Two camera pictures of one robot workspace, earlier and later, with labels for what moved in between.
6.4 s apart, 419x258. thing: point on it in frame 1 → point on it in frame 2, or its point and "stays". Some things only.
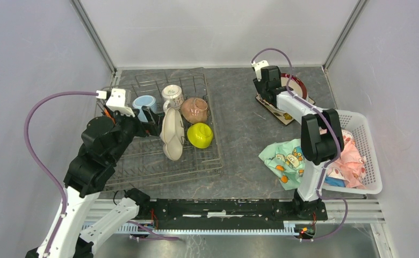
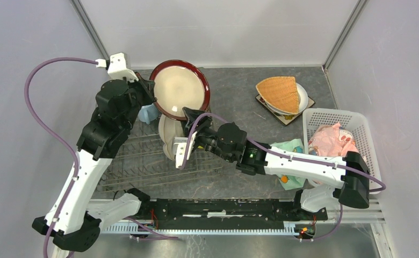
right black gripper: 258,85 → 203,123
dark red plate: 295,84 → 179,84
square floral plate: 276,113 stays
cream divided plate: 172,134 stays
